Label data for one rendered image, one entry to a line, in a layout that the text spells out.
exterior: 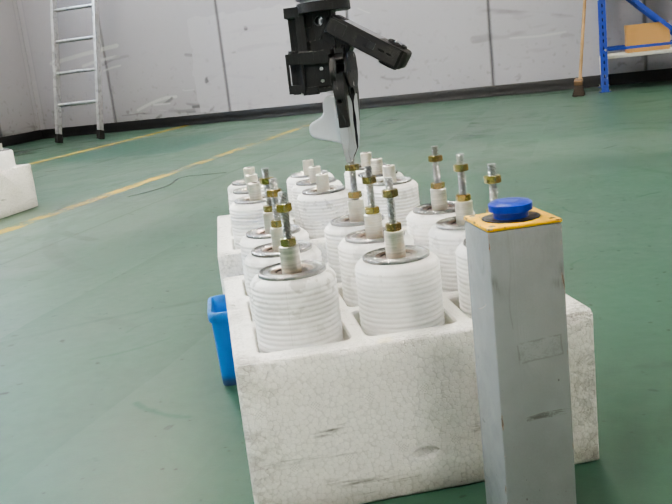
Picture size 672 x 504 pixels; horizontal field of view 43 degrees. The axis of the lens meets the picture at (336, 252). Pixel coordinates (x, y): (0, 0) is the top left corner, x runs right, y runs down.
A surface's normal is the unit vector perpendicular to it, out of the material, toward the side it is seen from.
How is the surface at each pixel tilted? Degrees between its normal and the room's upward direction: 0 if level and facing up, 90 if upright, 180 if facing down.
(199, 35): 90
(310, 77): 90
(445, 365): 90
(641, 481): 0
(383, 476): 90
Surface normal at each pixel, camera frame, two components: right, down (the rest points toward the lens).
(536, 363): 0.16, 0.21
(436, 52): -0.28, 0.25
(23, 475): -0.11, -0.97
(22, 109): 0.95, -0.04
